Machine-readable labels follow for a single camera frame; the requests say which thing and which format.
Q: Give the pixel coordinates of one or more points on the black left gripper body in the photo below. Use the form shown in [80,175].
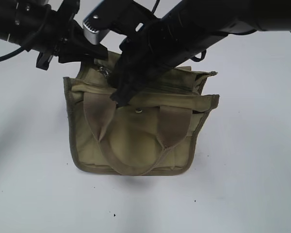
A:
[60,37]

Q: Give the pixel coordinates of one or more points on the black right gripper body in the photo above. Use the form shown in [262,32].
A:
[160,47]

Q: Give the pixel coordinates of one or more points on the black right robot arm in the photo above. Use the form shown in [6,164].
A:
[238,17]

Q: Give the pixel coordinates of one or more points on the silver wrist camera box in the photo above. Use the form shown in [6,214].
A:
[98,23]

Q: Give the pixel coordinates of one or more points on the khaki canvas tote bag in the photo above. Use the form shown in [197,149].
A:
[154,135]

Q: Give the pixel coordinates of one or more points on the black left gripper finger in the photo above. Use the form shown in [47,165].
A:
[80,50]

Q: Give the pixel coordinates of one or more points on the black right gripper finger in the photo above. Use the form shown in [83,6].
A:
[124,94]

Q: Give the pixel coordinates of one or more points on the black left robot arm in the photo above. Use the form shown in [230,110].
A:
[34,25]

